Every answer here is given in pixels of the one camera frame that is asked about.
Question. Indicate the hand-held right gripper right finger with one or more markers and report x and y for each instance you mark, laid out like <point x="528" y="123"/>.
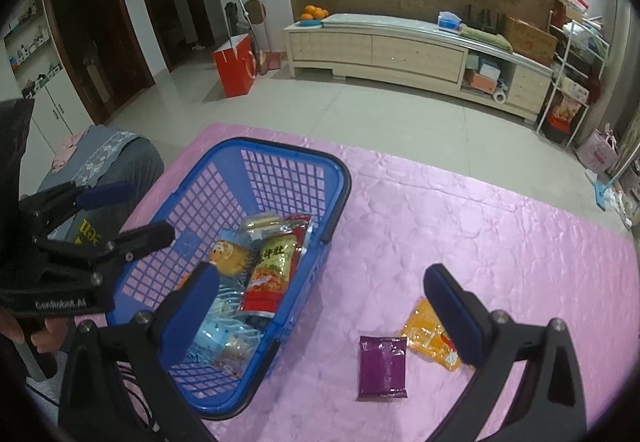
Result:
<point x="452" y="317"/>

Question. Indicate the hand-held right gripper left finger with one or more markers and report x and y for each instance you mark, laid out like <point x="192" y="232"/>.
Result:
<point x="192" y="307"/>

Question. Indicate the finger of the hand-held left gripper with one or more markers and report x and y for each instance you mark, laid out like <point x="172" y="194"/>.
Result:
<point x="145" y="237"/>
<point x="105" y="194"/>

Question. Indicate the orange snack packet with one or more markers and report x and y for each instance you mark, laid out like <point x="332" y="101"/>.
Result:
<point x="427" y="334"/>

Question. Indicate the pale blue snack pack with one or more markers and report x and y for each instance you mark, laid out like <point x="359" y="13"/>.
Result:
<point x="225" y="334"/>

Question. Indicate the yellow cartoon face snack packet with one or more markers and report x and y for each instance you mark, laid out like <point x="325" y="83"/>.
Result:
<point x="231" y="254"/>

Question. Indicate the red yellow snack pouch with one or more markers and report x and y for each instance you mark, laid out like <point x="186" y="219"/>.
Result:
<point x="267" y="277"/>

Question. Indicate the dark purple snack packet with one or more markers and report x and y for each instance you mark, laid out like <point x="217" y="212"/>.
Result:
<point x="382" y="367"/>

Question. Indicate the blue plastic basket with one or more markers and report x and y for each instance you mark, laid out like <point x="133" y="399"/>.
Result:
<point x="220" y="404"/>

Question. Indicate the red white snack packet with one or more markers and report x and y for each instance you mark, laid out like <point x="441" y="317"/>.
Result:
<point x="301" y="229"/>

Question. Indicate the person's left hand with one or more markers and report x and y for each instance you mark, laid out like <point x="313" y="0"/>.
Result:
<point x="50" y="337"/>

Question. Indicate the grey sofa with patterned cloth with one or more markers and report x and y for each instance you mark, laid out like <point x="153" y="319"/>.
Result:
<point x="130" y="157"/>

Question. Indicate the pink cloth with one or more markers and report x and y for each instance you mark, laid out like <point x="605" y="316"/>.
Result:
<point x="67" y="149"/>

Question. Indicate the pink quilted blanket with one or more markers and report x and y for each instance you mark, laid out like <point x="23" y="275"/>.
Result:
<point x="475" y="247"/>

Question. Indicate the white cupboard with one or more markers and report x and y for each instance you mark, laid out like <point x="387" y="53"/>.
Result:
<point x="50" y="107"/>

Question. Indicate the red paper bag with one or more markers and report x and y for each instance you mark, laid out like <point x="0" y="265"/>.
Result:
<point x="235" y="67"/>

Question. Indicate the broom with dustpan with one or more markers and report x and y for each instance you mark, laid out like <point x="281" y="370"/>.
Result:
<point x="262" y="42"/>

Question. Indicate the pink gift bag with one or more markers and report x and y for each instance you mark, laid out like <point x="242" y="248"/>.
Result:
<point x="596" y="149"/>

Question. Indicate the white paper roll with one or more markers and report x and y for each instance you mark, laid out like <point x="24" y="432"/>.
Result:
<point x="499" y="97"/>

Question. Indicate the red printed snack bag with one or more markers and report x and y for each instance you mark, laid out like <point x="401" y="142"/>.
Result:
<point x="565" y="112"/>

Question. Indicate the orange box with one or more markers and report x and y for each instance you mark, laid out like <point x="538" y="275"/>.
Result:
<point x="483" y="82"/>

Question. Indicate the beige low cabinet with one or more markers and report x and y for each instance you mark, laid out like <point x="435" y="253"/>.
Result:
<point x="400" y="54"/>

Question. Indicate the blue plate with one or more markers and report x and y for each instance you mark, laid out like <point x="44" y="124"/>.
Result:
<point x="310" y="22"/>

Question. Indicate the white metal rack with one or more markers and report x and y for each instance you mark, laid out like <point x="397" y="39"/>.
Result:
<point x="575" y="72"/>

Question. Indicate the heap of oranges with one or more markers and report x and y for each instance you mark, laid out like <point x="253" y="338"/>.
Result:
<point x="314" y="13"/>

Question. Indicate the green cushion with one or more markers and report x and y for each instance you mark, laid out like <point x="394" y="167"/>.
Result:
<point x="485" y="38"/>

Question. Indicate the brown cardboard box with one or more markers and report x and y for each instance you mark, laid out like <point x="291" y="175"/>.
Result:
<point x="530" y="39"/>

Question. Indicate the blue tissue box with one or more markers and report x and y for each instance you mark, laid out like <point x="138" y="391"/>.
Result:
<point x="448" y="22"/>

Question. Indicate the black router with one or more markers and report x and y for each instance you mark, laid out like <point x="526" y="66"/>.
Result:
<point x="485" y="19"/>

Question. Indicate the red white box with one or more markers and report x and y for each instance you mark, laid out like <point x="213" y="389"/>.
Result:
<point x="570" y="4"/>

